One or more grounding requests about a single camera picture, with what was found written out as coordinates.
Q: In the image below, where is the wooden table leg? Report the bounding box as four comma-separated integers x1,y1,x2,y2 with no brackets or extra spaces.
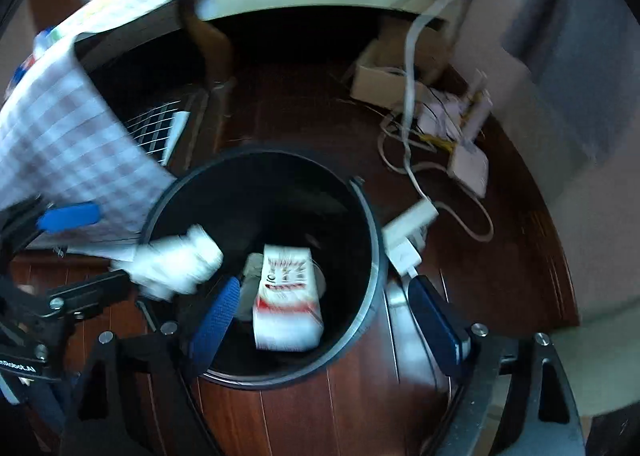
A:
178,0,232,98

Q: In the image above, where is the white wifi router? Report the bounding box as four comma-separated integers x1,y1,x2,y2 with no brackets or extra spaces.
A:
416,70,492,198

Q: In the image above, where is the white hanging power cable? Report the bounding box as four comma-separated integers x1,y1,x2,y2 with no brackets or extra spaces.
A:
378,0,497,243

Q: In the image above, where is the red paper cup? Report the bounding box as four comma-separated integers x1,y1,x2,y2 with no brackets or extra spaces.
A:
234,253,264,321

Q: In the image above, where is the grey curtain right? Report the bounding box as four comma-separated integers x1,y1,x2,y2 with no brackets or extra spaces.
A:
503,0,639,161

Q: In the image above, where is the cardboard box under bed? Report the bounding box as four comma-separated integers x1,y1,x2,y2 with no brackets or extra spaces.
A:
350,26,449,109

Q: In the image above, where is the black plastic trash bucket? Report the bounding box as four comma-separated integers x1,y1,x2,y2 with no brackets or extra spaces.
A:
141,147,387,390

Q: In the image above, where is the purple checkered tablecloth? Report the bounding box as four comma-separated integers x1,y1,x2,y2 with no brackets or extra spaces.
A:
1,0,174,249

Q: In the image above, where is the clear plastic wrap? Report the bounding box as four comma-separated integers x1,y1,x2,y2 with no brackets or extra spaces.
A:
110,225,224,301

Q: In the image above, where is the white power strip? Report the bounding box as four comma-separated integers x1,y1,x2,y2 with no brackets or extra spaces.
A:
382,198,438,277

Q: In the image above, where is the red white paper box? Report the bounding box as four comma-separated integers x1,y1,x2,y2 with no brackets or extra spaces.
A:
253,245,323,352

